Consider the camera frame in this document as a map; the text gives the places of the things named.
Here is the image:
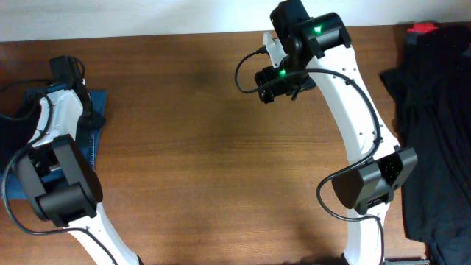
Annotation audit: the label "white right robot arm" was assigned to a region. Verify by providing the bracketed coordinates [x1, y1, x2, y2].
[255, 1, 417, 264]

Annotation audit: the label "pile of black clothes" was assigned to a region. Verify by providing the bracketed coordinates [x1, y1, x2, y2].
[380, 24, 470, 264]

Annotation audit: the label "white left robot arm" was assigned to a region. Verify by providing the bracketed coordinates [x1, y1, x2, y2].
[6, 55, 142, 265]

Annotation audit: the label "black t-shirt with white logo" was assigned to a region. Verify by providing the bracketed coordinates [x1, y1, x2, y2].
[0, 93, 107, 174]

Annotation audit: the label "red object at corner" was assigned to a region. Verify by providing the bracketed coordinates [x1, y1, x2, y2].
[407, 23, 439, 34]

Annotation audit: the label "folded blue denim jeans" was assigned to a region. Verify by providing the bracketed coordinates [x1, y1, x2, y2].
[0, 88, 108, 202]

